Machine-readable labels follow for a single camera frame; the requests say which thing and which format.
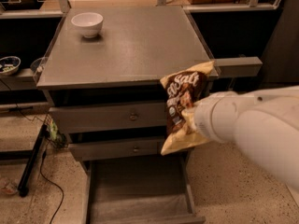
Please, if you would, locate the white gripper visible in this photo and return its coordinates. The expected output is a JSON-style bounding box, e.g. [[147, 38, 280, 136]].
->
[[181, 91, 241, 143]]

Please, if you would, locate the brown sea salt chip bag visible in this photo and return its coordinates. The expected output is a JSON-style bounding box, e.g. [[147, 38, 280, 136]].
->
[[160, 61, 214, 155]]

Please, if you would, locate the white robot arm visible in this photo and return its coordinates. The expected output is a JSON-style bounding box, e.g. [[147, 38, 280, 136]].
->
[[183, 86, 299, 190]]

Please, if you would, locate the grey top drawer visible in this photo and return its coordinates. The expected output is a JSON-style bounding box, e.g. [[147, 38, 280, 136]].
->
[[50, 101, 167, 133]]

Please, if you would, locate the grey drawer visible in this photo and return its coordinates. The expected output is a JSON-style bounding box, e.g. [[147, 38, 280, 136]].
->
[[82, 155, 206, 224], [50, 101, 167, 133], [69, 133, 165, 161]]

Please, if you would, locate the grey middle drawer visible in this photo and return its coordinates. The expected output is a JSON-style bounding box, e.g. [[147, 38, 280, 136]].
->
[[69, 133, 165, 161]]

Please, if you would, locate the grey drawer cabinet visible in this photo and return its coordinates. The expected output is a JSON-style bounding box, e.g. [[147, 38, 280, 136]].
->
[[36, 5, 220, 173]]

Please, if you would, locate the grey bottom drawer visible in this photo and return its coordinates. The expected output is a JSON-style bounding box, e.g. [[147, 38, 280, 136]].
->
[[82, 155, 206, 224]]

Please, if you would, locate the grey side beam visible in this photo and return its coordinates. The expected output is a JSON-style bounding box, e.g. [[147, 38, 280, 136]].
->
[[215, 57, 263, 78]]

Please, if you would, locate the white ceramic bowl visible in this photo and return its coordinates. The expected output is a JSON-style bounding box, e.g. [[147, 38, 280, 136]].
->
[[71, 12, 104, 38]]

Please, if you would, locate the grey left shelf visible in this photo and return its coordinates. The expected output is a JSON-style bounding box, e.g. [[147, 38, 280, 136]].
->
[[0, 68, 36, 91]]

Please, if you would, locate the black tripod leg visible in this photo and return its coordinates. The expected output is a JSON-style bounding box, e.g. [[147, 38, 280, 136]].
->
[[18, 124, 47, 197]]

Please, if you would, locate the blue patterned bowl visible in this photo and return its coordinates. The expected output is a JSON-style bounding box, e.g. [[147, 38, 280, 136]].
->
[[0, 56, 21, 76]]

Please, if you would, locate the crumpled plastic wrapper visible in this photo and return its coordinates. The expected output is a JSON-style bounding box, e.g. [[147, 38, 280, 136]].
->
[[0, 177, 18, 195]]

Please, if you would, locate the green wire basket item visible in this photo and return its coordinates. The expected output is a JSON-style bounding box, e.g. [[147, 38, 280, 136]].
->
[[45, 114, 66, 149]]

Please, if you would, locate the black floor cable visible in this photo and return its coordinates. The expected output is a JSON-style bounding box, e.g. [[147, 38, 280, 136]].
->
[[0, 77, 65, 224]]

